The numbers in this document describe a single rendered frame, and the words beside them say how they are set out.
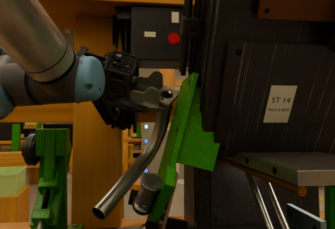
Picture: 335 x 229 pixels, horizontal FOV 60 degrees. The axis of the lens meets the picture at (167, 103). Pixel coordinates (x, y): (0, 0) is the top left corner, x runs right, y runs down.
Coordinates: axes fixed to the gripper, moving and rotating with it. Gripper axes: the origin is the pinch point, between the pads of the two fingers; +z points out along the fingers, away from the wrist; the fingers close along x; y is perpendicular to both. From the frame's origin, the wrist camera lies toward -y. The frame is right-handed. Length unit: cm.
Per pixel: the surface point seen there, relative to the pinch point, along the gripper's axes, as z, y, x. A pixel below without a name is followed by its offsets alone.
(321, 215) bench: 62, -35, 7
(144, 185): -1.2, -1.0, -20.4
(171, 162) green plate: 2.3, 1.7, -16.6
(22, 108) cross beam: -41, -31, 16
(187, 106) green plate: 2.5, 8.5, -9.5
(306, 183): 15.4, 16.3, -26.4
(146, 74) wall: -16, -596, 825
